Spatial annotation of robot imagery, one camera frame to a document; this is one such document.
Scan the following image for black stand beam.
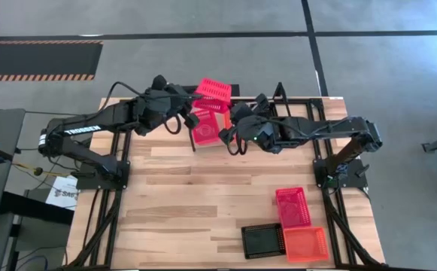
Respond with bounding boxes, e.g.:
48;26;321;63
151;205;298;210
0;190;74;226

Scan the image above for black mat with hazard stripes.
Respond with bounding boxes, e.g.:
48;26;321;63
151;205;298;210
0;40;104;82

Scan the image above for black aluminium table frame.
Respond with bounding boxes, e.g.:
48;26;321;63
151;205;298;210
63;96;388;271

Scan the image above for white printed paper sheet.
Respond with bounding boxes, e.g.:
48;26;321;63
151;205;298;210
46;175;80;211

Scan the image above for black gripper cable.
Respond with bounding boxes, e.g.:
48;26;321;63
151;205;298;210
226;135;248;157
97;81;204;136

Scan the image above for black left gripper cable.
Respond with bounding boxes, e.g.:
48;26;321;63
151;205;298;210
97;81;204;136

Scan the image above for red plastic slotted basket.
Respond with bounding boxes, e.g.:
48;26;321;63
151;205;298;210
275;187;312;230
190;108;223;147
192;77;233;114

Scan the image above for black plastic slotted basket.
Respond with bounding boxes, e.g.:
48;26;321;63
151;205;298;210
240;222;287;260

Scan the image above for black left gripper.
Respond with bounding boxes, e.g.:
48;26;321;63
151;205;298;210
163;85;203;118

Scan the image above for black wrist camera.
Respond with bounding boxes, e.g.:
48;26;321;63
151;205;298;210
217;126;238;145
183;111;202;130

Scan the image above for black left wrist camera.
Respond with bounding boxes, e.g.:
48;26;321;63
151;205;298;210
183;111;202;130

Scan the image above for orange plastic slotted basket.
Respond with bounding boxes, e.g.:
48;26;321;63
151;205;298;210
282;225;331;263
222;110;235;132

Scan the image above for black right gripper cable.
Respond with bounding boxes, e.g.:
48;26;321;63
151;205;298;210
226;135;248;157

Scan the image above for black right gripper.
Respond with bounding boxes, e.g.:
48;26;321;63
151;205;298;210
229;93;279;154

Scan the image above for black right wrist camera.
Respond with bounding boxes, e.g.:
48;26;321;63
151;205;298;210
217;126;238;145

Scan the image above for black frame wooden shelf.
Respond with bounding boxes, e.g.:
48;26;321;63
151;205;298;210
183;81;298;152

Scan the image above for yellow cable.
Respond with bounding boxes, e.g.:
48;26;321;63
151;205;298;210
12;160;72;178

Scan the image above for grey desk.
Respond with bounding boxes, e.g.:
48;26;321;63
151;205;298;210
0;108;26;221

